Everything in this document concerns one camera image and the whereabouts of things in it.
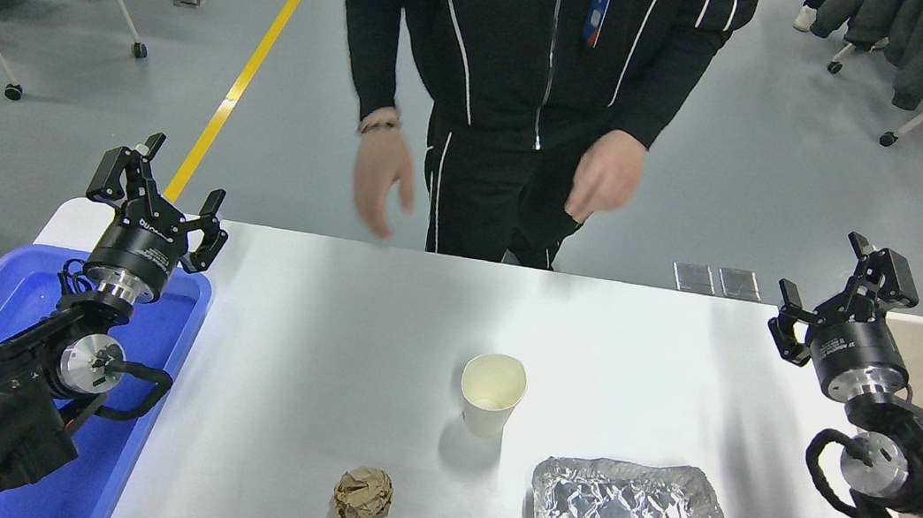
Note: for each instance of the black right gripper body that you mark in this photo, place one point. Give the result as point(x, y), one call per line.
point(856, 347)

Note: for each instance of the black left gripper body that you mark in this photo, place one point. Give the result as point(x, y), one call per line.
point(142, 248)

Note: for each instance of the white paper cup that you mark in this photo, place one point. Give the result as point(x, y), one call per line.
point(489, 410)

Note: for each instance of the person's right hand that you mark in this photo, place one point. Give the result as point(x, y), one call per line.
point(379, 177)

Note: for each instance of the person's left hand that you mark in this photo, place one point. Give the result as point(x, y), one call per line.
point(611, 172)

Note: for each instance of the silver floor plate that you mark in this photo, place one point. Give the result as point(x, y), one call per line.
point(739, 284)
point(694, 278)

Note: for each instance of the blue plastic tray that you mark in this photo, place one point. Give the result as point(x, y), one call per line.
point(130, 470)

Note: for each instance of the white shoe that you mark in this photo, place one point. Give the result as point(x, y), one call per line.
point(805, 19)

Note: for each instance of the crumpled tan paper ball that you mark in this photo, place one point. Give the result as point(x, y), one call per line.
point(362, 496)

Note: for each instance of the person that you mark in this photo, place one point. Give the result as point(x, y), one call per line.
point(526, 36)

